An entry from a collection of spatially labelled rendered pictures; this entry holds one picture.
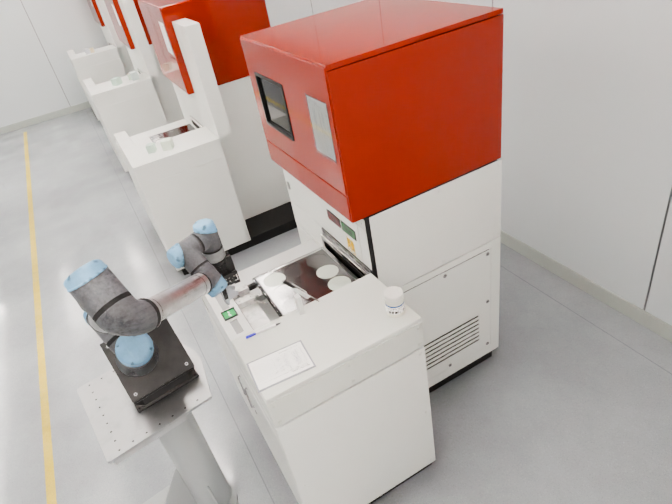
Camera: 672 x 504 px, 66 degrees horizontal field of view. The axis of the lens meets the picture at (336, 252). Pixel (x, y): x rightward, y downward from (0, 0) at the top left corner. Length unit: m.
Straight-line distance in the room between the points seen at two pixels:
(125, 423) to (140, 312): 0.72
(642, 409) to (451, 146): 1.62
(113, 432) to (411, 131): 1.53
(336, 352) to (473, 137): 1.01
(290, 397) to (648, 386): 1.93
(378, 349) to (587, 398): 1.40
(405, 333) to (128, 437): 1.05
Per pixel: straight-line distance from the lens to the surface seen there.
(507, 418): 2.83
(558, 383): 3.00
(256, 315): 2.20
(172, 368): 2.08
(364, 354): 1.83
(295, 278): 2.30
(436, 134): 2.05
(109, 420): 2.17
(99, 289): 1.48
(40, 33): 9.68
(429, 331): 2.55
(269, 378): 1.80
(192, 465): 2.45
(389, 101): 1.88
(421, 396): 2.19
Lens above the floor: 2.26
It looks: 34 degrees down
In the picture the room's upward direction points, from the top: 12 degrees counter-clockwise
